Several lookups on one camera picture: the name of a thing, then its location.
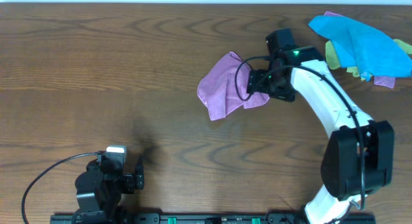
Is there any purple cloth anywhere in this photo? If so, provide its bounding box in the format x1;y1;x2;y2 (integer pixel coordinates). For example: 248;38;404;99
197;51;269;121
324;11;395;89

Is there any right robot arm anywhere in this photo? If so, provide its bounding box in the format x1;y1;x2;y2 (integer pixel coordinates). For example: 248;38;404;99
247;44;395;223

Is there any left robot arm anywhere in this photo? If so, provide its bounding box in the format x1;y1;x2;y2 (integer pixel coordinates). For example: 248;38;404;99
70;153;144;224

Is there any green cloth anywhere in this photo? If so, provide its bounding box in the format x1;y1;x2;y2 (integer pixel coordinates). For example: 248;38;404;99
325;39;411;81

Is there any blue cloth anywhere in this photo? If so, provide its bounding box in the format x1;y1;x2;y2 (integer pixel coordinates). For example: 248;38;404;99
308;15;411;80

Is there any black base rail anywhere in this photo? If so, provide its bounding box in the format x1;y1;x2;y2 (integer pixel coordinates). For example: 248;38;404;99
50;212;377;224

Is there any left black cable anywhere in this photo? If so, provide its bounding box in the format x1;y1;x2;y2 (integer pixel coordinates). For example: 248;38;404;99
21;152;100;224

